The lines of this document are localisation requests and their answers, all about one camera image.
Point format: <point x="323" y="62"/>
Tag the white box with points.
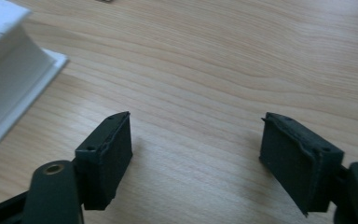
<point x="11" y="71"/>

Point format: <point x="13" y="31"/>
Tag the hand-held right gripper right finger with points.
<point x="298" y="158"/>

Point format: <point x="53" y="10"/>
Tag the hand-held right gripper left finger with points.
<point x="104" y="161"/>

